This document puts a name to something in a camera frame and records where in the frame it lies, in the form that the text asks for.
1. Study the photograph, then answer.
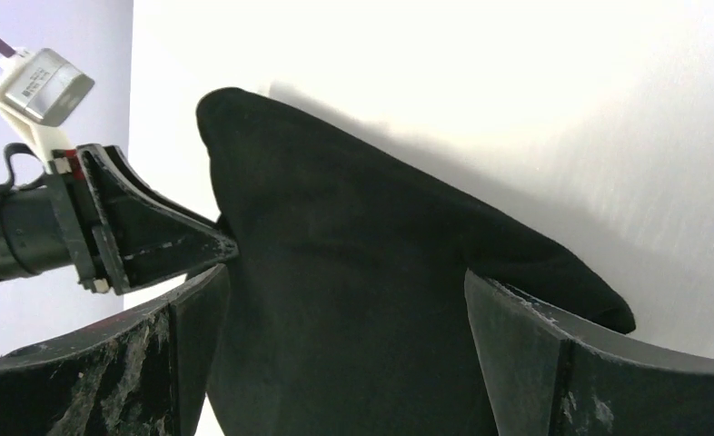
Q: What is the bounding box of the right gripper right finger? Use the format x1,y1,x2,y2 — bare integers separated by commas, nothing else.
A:
464,272,714,435

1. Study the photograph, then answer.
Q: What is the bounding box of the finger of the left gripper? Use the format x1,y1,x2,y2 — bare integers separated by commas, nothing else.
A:
76,144,239,295

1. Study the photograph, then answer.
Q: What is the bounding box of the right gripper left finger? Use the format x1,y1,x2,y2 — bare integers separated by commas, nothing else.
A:
0,265,230,436

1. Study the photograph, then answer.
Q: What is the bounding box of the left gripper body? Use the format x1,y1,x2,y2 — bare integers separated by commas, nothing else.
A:
0,144,123,294

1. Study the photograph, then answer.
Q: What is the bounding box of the black t shirt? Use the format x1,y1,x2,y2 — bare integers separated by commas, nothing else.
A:
196,88,635,435

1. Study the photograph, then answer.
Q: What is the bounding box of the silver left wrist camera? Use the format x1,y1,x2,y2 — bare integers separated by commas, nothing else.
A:
0,46,96,164

